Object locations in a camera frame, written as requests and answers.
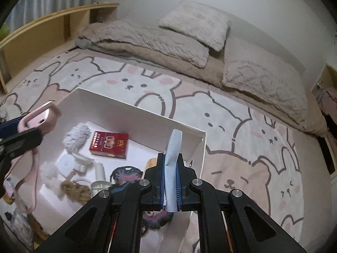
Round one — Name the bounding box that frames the beige twine bundle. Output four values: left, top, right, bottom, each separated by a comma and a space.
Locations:
60, 180, 91, 205

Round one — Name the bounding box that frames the quilted beige pillow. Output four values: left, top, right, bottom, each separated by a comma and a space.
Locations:
222, 37, 308, 125

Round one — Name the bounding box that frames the small fluffy beige pillow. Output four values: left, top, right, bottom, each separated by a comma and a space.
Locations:
159, 0, 231, 52

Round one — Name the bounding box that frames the wooden shelf unit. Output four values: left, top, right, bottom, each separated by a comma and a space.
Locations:
0, 3, 119, 94

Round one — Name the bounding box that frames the pink clothes pile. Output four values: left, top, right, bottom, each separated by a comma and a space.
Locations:
316, 87, 337, 111

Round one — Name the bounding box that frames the round crocheted coaster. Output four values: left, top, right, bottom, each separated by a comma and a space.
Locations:
142, 211, 174, 230

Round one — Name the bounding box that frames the bear printed blanket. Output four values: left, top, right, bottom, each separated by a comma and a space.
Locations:
0, 49, 327, 253

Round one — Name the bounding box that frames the beige folded duvet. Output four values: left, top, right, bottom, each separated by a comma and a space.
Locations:
75, 21, 329, 137

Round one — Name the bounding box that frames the long fluffy beige pillow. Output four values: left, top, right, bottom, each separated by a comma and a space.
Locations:
79, 20, 210, 69

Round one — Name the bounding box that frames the white cardboard box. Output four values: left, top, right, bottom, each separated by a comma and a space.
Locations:
32, 87, 207, 253

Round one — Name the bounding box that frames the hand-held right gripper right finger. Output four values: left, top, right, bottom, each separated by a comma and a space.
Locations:
175, 152, 308, 253

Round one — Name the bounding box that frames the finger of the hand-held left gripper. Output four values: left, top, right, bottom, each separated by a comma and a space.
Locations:
0, 118, 44, 164

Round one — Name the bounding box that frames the light blue strip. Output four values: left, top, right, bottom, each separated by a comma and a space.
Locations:
164, 129, 183, 213

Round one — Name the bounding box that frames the red flat box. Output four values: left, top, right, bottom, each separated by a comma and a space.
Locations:
89, 131, 129, 160

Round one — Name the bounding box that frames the white plastic handheld gadget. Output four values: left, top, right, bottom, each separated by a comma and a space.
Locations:
56, 153, 95, 180

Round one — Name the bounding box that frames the clear press-on nail case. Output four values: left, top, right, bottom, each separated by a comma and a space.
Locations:
5, 208, 35, 251

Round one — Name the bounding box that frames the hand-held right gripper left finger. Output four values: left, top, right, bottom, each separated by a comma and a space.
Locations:
34, 152, 167, 253

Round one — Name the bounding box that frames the white plastic bottle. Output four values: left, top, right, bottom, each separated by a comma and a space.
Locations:
91, 163, 111, 198

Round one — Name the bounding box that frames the small printed packet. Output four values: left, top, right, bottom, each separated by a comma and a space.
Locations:
4, 176, 19, 206

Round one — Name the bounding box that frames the pink looped plastic tool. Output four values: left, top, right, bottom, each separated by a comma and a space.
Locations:
4, 101, 62, 214

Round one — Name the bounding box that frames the white yarn ball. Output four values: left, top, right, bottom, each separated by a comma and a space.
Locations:
63, 122, 91, 155

